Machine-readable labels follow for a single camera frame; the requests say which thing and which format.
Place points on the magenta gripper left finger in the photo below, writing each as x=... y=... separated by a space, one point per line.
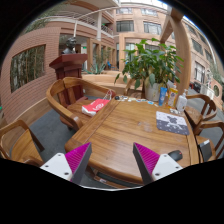
x=70 y=166

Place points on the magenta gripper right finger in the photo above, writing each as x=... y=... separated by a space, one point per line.
x=153 y=166

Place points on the black computer mouse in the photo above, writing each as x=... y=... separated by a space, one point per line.
x=176 y=155

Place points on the grey patterned mouse pad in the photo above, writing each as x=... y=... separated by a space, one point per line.
x=171 y=123

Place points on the wooden table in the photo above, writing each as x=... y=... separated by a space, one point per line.
x=117 y=127

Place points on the wooden chair near left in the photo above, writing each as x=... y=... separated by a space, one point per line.
x=18 y=143

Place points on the wooden chair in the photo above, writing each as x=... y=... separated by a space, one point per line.
x=207 y=150
x=18 y=143
x=208 y=111

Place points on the wooden chair far right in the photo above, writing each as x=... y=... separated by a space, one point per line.
x=208 y=111

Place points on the wooden chair near right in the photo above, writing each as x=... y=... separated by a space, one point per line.
x=207 y=150

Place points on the white pump bottle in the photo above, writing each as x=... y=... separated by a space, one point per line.
x=181 y=102

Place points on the wooden armchair far left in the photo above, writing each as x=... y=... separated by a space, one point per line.
x=72 y=115

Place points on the white plant pot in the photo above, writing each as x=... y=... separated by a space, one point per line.
x=152 y=92

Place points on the yellow bottle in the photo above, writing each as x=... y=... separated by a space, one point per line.
x=173 y=92

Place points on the blue tube bottle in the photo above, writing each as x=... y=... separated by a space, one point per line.
x=163 y=91

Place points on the green potted plant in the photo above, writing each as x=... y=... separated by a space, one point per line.
x=151 y=66

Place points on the dark bust statue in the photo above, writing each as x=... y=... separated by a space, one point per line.
x=70 y=44

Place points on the red wooden pedestal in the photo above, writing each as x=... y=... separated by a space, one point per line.
x=69 y=65

